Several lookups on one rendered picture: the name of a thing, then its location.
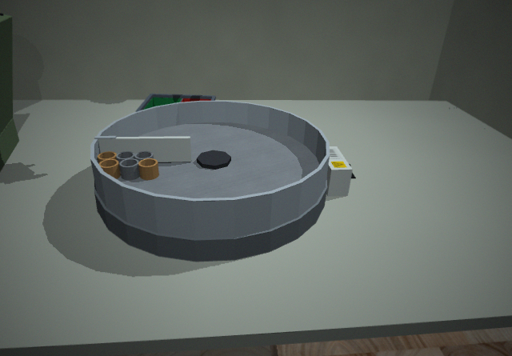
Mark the red and green divided bin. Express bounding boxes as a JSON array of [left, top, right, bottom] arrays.
[[136, 94, 216, 111]]

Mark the dark grey metal sleeve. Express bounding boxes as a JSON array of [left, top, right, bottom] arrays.
[[134, 151, 154, 162], [119, 158, 140, 180], [116, 151, 135, 163]]

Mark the bronze bushing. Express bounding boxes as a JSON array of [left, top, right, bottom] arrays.
[[138, 158, 159, 180], [99, 159, 121, 179], [98, 151, 117, 164]]

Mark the grey round turntable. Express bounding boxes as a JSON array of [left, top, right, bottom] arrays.
[[90, 101, 356, 262]]

